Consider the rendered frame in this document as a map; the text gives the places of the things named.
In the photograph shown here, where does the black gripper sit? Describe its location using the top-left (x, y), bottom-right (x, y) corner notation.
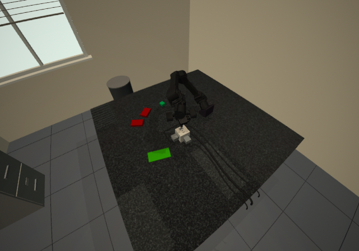
top-left (166, 109), bottom-right (197, 122)

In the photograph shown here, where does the red block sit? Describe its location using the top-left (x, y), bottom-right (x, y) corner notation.
top-left (131, 119), bottom-right (144, 127)
top-left (141, 108), bottom-right (151, 117)

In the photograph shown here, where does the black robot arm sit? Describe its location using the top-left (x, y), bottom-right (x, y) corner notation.
top-left (166, 70), bottom-right (210, 126)

